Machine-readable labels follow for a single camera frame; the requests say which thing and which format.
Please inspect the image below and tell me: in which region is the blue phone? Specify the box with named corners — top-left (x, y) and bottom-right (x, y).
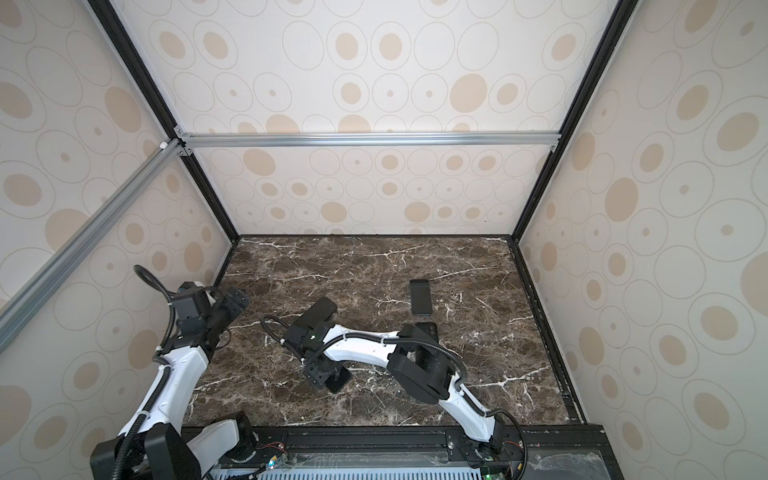
top-left (409, 279), bottom-right (433, 316)

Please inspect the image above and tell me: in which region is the black phone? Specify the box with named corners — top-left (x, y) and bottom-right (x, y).
top-left (293, 296), bottom-right (337, 330)
top-left (325, 365), bottom-right (352, 394)

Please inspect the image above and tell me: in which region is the black phone case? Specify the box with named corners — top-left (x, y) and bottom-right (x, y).
top-left (415, 322), bottom-right (439, 342)

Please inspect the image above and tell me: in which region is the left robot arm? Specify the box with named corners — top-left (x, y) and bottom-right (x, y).
top-left (90, 265), bottom-right (257, 479)

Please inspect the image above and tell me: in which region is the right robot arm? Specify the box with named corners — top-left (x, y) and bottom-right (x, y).
top-left (260, 314), bottom-right (528, 479)

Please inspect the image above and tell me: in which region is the horizontal aluminium rail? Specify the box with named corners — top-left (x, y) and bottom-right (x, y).
top-left (181, 131), bottom-right (561, 148)

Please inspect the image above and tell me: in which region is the left aluminium rail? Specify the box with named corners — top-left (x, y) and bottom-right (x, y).
top-left (1, 139), bottom-right (181, 350)

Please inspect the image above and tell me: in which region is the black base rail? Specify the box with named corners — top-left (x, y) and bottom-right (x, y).
top-left (107, 424), bottom-right (625, 480)

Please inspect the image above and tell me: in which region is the left black corner post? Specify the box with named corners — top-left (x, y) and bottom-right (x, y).
top-left (87, 0), bottom-right (240, 244)

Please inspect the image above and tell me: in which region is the black corner post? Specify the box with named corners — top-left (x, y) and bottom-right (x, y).
top-left (510, 0), bottom-right (639, 245)
top-left (87, 0), bottom-right (240, 244)

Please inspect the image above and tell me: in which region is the right black corner post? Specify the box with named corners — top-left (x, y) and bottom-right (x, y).
top-left (510, 0), bottom-right (639, 245)

